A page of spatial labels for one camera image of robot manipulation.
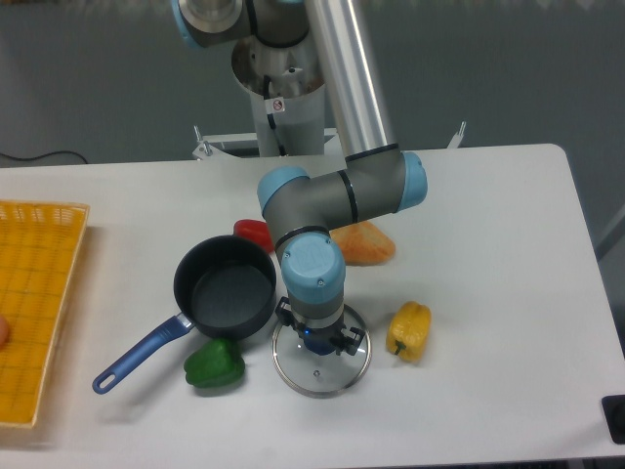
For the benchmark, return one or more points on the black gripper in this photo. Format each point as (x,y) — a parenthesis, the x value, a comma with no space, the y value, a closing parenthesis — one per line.
(320,325)

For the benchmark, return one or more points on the glass lid blue knob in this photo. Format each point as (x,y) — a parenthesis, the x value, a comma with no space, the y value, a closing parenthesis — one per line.
(322,376)

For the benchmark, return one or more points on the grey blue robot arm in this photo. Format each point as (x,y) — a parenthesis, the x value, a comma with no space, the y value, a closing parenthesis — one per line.
(378,178)

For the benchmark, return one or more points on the yellow bell pepper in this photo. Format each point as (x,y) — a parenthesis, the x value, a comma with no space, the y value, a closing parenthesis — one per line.
(408,332)

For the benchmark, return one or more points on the green bell pepper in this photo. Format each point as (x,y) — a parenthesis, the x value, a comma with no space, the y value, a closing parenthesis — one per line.
(216,364)

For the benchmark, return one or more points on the red bell pepper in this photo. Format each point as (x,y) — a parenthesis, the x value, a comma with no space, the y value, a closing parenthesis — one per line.
(256,231)

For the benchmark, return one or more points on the black device at table corner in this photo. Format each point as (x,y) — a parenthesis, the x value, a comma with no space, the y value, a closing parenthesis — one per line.
(614,413)

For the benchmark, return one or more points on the yellow woven basket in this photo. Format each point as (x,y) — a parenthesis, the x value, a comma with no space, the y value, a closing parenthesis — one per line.
(40,246)

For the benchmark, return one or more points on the dark saucepan blue handle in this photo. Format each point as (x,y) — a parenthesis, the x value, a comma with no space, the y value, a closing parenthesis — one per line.
(224,287)

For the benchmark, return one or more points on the white metal mounting frame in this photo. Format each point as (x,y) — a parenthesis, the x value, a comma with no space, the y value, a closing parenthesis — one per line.
(245,145)

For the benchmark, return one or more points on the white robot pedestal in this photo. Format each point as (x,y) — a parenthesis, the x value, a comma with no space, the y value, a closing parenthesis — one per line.
(287,95)

